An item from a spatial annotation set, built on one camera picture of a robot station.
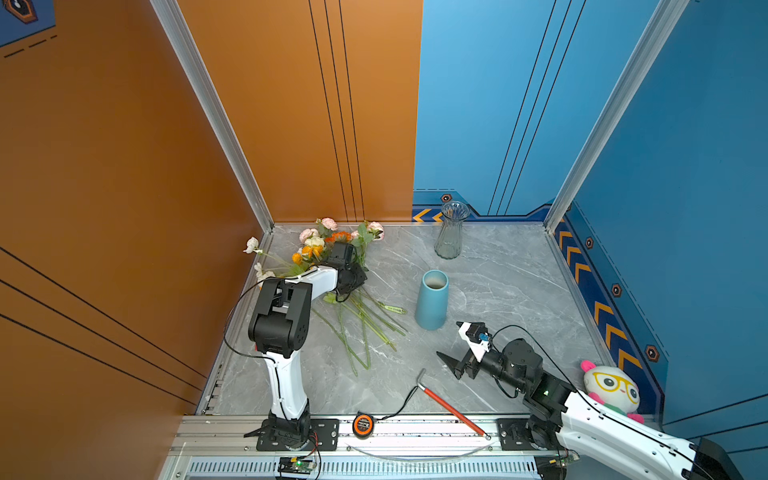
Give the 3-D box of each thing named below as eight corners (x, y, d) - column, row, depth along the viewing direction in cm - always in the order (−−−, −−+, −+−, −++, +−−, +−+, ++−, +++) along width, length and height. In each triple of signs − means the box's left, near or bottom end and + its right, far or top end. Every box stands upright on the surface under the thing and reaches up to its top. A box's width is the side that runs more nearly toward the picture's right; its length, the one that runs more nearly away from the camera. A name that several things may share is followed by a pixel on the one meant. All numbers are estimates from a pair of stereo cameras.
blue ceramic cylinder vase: (415, 326, 94) (419, 291, 78) (420, 304, 99) (424, 267, 83) (440, 332, 93) (449, 298, 77) (443, 309, 98) (453, 272, 82)
